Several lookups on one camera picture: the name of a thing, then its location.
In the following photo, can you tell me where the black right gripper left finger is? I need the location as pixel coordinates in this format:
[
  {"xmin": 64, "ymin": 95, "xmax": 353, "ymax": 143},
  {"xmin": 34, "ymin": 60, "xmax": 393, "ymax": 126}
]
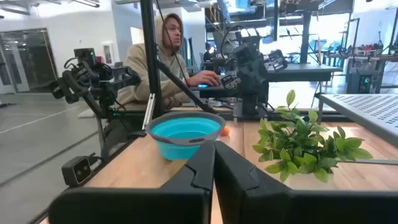
[{"xmin": 48, "ymin": 139, "xmax": 216, "ymax": 224}]

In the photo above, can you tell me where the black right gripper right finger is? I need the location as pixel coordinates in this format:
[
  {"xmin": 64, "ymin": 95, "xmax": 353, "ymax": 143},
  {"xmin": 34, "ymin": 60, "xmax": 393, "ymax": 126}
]
[{"xmin": 213, "ymin": 140, "xmax": 398, "ymax": 224}]

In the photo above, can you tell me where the blue collapsible bowl grey rim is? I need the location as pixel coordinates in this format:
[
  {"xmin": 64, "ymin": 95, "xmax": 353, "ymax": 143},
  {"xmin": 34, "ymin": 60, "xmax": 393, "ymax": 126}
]
[{"xmin": 146, "ymin": 111, "xmax": 227, "ymax": 162}]

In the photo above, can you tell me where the person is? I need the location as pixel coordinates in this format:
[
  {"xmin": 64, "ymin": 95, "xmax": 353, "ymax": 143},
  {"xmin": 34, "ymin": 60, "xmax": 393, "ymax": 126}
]
[
  {"xmin": 203, "ymin": 42, "xmax": 216, "ymax": 63},
  {"xmin": 116, "ymin": 12, "xmax": 222, "ymax": 110}
]

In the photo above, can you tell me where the black desk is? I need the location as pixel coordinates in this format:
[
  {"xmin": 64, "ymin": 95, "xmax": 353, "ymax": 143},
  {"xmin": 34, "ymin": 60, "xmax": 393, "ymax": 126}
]
[{"xmin": 189, "ymin": 63, "xmax": 343, "ymax": 100}]

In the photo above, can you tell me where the green plant in white pot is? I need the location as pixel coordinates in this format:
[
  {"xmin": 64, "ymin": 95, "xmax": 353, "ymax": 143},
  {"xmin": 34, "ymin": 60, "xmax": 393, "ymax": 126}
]
[{"xmin": 252, "ymin": 89, "xmax": 374, "ymax": 191}]

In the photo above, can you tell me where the black computer tower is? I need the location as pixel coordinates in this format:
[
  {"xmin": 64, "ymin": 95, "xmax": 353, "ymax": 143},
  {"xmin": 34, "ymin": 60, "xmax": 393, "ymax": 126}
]
[{"xmin": 346, "ymin": 68, "xmax": 379, "ymax": 95}]

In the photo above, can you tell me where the cluttered workbench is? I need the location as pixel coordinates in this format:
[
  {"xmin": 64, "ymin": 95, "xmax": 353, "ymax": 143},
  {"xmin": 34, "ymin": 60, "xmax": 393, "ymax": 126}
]
[{"xmin": 322, "ymin": 46, "xmax": 398, "ymax": 94}]

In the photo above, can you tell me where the grey metal table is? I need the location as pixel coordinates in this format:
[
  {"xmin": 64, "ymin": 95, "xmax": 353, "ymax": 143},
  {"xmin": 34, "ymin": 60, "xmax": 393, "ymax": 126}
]
[{"xmin": 317, "ymin": 93, "xmax": 398, "ymax": 149}]

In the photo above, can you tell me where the glass door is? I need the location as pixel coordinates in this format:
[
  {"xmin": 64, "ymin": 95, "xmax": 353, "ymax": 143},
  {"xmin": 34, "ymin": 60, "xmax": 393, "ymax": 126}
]
[{"xmin": 0, "ymin": 28, "xmax": 59, "ymax": 94}]

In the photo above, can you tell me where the black table-level camera box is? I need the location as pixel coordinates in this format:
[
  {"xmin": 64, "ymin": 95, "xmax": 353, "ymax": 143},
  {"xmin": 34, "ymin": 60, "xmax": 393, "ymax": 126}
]
[{"xmin": 61, "ymin": 155, "xmax": 93, "ymax": 188}]

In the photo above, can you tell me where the silver metal bracket bar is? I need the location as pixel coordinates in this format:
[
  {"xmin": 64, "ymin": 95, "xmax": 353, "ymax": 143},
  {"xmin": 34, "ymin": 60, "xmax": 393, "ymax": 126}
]
[{"xmin": 141, "ymin": 93, "xmax": 156, "ymax": 131}]

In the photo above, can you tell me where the black aluminium rig frame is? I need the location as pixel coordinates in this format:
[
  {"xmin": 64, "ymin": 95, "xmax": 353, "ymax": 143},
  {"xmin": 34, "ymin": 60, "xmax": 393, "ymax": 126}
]
[{"xmin": 27, "ymin": 0, "xmax": 352, "ymax": 224}]

